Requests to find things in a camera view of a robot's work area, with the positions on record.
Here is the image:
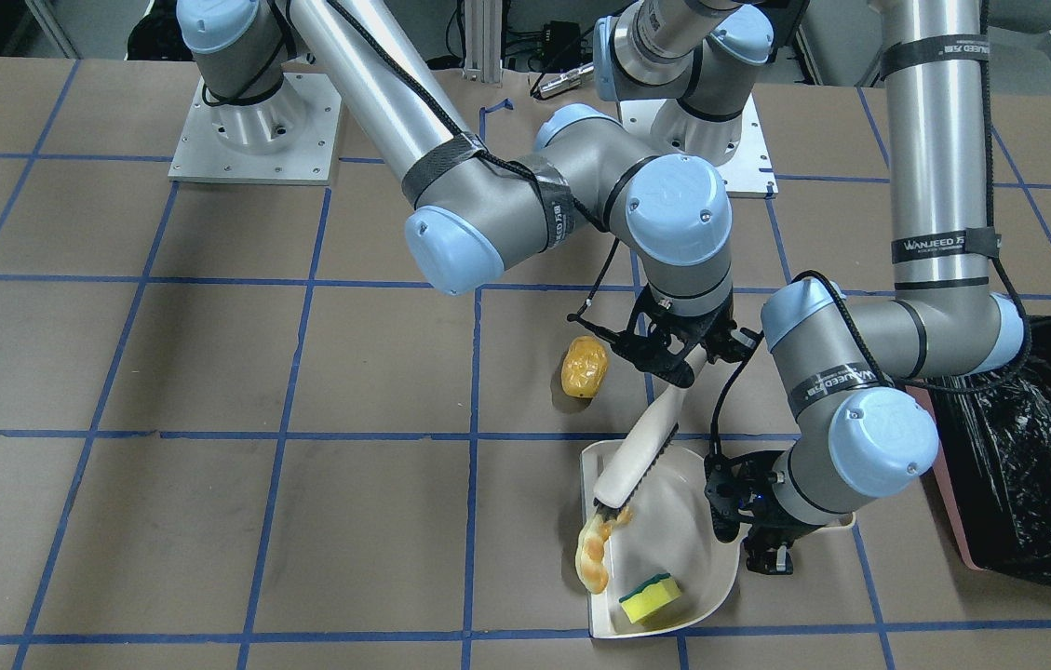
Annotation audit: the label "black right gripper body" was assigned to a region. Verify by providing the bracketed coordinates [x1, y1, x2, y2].
[632, 288, 739, 364]

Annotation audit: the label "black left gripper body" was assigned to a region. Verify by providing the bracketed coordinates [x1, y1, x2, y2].
[738, 452, 820, 540]

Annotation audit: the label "beige hand brush black bristles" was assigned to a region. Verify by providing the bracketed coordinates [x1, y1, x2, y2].
[592, 384, 688, 510]

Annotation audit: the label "beige plastic dustpan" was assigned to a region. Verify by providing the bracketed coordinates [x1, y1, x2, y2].
[578, 441, 859, 643]

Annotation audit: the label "yellow green sponge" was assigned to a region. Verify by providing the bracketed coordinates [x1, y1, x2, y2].
[618, 572, 682, 624]

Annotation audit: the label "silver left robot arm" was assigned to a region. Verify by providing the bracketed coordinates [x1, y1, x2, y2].
[597, 1, 1029, 575]

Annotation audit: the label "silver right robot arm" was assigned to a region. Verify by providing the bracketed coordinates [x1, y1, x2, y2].
[176, 1, 758, 387]

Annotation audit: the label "bin with black bag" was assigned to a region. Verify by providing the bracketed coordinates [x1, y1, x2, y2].
[920, 316, 1051, 586]

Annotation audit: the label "yellow toy potato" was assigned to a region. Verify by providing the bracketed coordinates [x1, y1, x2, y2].
[559, 336, 610, 399]

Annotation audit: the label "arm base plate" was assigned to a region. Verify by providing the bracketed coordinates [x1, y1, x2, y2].
[168, 74, 342, 186]
[618, 94, 779, 199]

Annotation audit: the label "aluminium frame post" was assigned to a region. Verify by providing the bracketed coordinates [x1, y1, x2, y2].
[462, 0, 506, 87]

